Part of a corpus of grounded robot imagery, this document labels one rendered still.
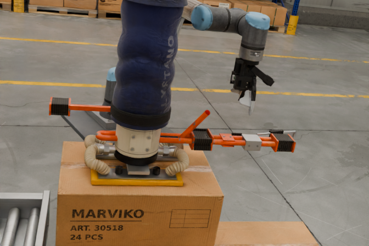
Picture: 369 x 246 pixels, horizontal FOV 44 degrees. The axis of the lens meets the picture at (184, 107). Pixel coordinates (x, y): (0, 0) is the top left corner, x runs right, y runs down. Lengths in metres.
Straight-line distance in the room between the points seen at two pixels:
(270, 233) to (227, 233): 0.22
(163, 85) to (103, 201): 0.46
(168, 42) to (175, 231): 0.71
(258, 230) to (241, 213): 1.10
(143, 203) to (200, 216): 0.23
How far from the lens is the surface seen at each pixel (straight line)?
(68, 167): 1.81
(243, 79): 1.75
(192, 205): 1.74
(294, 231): 2.39
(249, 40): 1.71
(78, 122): 2.64
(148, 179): 1.73
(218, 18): 1.75
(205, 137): 1.82
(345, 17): 12.20
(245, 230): 2.30
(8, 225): 2.19
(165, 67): 1.61
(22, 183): 3.50
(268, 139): 1.95
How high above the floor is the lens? 1.86
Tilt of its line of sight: 22 degrees down
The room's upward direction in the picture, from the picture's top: 8 degrees clockwise
